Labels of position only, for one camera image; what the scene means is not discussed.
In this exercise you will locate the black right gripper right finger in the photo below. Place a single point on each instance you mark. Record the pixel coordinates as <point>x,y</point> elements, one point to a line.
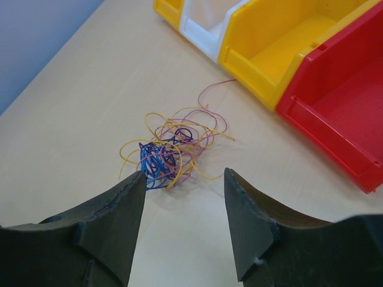
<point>275,245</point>

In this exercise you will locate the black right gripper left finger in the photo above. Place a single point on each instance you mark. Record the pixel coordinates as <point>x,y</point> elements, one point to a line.
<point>92,244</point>

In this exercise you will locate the far yellow bin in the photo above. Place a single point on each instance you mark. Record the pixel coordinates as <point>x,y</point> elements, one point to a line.
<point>170,10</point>

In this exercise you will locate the white bin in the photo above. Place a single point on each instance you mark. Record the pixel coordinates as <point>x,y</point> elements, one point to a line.
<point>204,23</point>

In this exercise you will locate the yellow bin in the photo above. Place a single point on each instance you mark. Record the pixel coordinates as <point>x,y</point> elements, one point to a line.
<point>266,41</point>
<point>170,10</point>

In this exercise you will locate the red bin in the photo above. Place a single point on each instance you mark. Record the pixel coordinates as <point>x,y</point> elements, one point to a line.
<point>335,99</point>

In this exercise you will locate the near yellow bin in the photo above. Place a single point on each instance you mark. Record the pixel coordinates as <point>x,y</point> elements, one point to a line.
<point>266,41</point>

